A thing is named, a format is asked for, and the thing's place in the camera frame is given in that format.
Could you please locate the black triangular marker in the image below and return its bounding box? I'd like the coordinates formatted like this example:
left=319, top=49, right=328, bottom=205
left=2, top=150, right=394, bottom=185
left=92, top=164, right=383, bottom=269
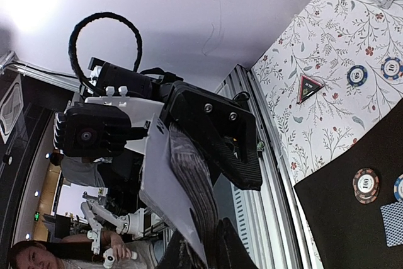
left=297, top=74, right=325, bottom=105

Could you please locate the person in background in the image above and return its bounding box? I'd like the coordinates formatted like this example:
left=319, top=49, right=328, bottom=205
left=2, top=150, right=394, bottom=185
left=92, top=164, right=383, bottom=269
left=8, top=241, right=79, bottom=268

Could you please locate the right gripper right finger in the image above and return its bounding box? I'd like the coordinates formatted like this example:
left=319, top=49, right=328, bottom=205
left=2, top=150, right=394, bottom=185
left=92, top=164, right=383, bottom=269
left=208, top=218, right=257, bottom=269

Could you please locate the red chip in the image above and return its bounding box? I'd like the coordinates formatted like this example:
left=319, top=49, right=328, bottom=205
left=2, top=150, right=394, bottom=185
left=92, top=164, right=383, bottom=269
left=353, top=168, right=380, bottom=204

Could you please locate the black poker mat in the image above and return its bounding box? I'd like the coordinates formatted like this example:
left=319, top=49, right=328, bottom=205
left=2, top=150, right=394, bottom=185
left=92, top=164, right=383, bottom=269
left=294, top=102, right=402, bottom=268

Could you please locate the green poker chip stack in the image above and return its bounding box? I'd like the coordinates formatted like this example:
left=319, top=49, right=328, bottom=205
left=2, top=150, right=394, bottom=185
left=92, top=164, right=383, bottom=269
left=346, top=65, right=368, bottom=87

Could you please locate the blue card deck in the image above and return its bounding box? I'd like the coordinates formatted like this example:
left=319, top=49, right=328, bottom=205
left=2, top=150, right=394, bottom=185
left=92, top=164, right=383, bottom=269
left=139, top=115, right=221, bottom=266

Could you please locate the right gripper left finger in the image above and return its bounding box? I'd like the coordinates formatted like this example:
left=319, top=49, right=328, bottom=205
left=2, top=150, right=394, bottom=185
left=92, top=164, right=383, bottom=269
left=156, top=231, right=205, bottom=269

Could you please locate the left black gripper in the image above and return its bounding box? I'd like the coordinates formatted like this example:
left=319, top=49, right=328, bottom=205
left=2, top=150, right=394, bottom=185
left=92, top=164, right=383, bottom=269
left=54, top=58, right=263, bottom=191

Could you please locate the white poker chip stack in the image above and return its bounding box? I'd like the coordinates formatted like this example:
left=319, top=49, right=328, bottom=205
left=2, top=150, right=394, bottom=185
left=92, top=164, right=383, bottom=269
left=381, top=57, right=403, bottom=81

